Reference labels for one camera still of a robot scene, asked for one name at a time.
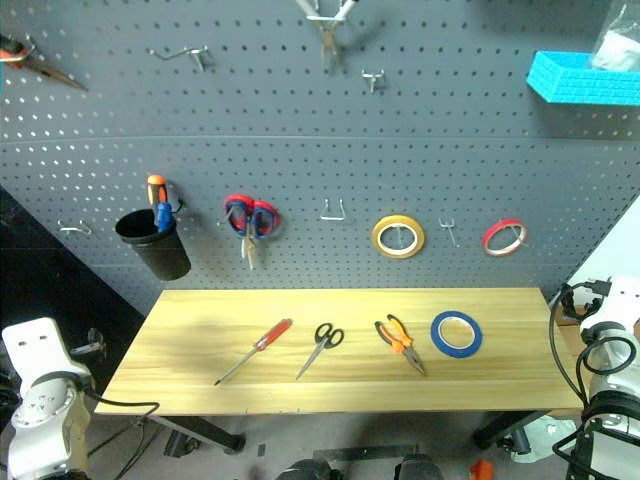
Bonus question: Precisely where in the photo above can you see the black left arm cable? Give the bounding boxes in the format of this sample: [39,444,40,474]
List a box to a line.
[78,379,161,417]

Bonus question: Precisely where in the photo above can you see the white handled pliers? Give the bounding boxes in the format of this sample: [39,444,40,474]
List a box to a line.
[293,0,362,71]

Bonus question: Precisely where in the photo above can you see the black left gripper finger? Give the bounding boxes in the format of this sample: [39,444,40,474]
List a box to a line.
[71,328,108,360]

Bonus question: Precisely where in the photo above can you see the long metal pegboard hook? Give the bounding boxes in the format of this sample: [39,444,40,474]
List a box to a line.
[149,45,212,73]

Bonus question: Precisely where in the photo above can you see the orange black needle-nose pliers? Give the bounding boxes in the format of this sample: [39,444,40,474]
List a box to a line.
[374,313,428,377]

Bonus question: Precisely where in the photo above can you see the orange handled shears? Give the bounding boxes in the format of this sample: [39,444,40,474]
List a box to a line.
[0,33,90,93]

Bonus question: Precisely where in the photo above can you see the black plastic cup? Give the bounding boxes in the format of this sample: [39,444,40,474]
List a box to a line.
[114,208,193,282]

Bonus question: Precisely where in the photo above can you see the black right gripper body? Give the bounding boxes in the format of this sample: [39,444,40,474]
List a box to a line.
[573,277,614,317]

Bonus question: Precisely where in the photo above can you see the clear plastic bag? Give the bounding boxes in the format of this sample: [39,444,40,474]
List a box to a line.
[589,0,640,72]

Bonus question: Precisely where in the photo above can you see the grey metal pegboard wall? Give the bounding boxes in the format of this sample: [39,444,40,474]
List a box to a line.
[0,0,640,317]

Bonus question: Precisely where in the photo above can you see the black side panel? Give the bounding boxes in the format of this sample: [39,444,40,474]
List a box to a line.
[0,183,147,396]

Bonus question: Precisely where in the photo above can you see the red handled screwdriver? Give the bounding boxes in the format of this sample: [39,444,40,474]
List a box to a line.
[213,318,294,387]

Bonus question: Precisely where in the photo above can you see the black table leg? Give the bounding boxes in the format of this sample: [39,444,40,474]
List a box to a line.
[472,410,552,450]
[147,414,247,455]

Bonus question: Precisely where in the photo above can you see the curved metal pegboard hook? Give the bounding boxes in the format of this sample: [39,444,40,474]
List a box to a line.
[56,219,94,237]

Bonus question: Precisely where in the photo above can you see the small double metal hook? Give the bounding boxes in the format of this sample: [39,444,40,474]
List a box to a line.
[361,69,387,95]

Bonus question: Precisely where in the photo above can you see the dark rounded shape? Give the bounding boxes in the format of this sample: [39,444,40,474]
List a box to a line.
[393,451,442,480]
[274,458,342,480]

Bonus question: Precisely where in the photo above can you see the blue handled screwdriver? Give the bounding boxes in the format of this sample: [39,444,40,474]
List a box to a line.
[154,201,174,234]

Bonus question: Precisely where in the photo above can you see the wide metal loop hook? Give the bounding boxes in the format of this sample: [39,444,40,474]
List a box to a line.
[319,197,348,222]

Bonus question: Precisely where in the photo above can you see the cyan plastic basket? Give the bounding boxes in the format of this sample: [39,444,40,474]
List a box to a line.
[525,49,640,107]

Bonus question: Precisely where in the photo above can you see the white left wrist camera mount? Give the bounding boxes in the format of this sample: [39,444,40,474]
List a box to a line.
[1,317,89,390]

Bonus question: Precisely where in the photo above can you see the red blue handled scissors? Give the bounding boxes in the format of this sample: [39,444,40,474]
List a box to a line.
[222,193,282,272]

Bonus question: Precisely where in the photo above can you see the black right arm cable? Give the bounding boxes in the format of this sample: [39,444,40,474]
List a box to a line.
[548,293,589,402]

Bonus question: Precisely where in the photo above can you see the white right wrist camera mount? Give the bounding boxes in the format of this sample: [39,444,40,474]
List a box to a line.
[605,276,640,326]

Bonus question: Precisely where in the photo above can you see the yellow tape roll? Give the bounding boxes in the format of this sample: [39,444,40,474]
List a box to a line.
[370,214,427,260]

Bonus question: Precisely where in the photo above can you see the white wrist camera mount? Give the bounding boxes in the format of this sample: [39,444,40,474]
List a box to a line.
[1,317,89,390]
[605,276,640,326]

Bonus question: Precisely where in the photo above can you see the grey metal floor plate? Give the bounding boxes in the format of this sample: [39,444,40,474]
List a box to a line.
[313,446,420,462]

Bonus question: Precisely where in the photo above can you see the red tape roll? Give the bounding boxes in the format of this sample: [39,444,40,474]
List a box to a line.
[481,217,529,258]

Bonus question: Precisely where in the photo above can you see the blue tape roll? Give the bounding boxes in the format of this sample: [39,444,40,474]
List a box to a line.
[430,310,485,360]

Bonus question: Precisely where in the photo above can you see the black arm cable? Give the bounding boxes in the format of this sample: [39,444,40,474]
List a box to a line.
[78,379,161,417]
[548,293,589,402]

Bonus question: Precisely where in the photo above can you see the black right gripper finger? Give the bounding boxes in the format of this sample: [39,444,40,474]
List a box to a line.
[558,282,577,322]

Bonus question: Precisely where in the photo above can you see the thin double prong hook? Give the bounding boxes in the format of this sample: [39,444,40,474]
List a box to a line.
[438,217,461,248]

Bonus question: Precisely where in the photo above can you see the black handled scissors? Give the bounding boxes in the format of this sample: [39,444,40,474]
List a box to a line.
[295,322,346,381]

